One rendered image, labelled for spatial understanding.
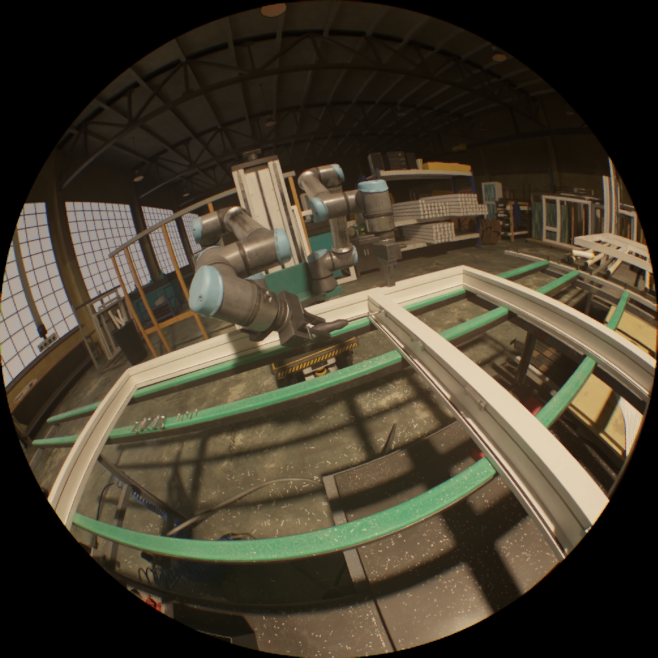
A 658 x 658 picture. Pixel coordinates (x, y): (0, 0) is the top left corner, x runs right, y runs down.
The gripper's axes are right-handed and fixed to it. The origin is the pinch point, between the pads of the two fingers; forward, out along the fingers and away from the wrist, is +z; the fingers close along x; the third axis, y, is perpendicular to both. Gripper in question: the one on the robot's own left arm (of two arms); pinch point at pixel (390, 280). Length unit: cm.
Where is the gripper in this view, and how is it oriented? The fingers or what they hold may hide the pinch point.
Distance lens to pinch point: 78.6
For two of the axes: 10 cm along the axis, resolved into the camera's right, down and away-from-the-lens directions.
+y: 9.5, -2.9, 0.8
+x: -2.0, -4.1, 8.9
